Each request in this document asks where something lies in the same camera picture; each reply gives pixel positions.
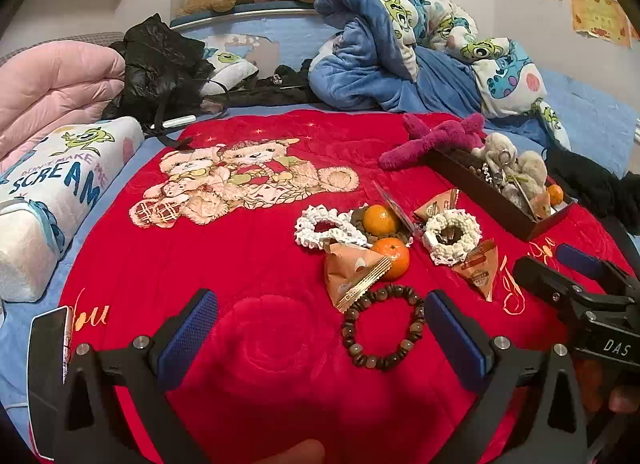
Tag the triangular snack packet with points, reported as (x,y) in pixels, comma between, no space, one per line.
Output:
(480,269)
(350,269)
(540,206)
(432,209)

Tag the yellow wall certificate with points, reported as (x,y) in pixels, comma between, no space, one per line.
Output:
(600,16)

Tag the cream crochet scrunchie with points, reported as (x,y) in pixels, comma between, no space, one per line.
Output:
(470,229)

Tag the dark garment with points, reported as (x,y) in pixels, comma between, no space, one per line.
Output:
(270,96)

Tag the white cartoon printed pillow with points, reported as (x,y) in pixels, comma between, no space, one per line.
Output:
(55,194)

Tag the blue cartoon printed quilt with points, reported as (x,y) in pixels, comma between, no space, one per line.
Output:
(360,58)

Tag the red bear printed blanket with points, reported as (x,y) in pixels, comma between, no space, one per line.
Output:
(250,264)

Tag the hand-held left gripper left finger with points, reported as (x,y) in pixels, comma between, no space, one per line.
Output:
(192,331)

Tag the magenta plush toy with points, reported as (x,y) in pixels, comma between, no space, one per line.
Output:
(440,136)

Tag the small cartoon printed pillow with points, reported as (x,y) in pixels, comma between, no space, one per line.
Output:
(225,63)

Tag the white stick device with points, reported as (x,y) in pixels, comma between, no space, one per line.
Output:
(179,120)

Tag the black puffer jacket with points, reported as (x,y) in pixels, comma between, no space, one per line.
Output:
(155,63)

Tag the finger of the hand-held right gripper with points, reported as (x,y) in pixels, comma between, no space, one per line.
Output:
(540,276)
(580,260)

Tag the person's right hand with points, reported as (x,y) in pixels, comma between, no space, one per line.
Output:
(625,396)

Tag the white crochet scrunchie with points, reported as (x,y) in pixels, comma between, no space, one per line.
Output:
(305,231)

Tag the small orange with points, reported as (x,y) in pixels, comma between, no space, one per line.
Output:
(380,220)
(555,194)
(395,256)

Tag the black smartphone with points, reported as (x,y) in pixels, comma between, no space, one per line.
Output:
(47,384)

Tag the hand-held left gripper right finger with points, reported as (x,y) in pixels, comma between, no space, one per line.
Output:
(457,344)

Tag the dark brown storage box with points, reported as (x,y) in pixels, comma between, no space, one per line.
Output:
(480,183)

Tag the person's left hand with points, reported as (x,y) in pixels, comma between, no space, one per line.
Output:
(290,453)

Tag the pink quilt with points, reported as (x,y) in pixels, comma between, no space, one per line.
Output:
(55,88)

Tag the round photo badge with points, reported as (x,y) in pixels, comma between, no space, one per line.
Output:
(395,211)

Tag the black cloth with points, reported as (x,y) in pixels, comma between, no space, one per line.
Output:
(590,183)

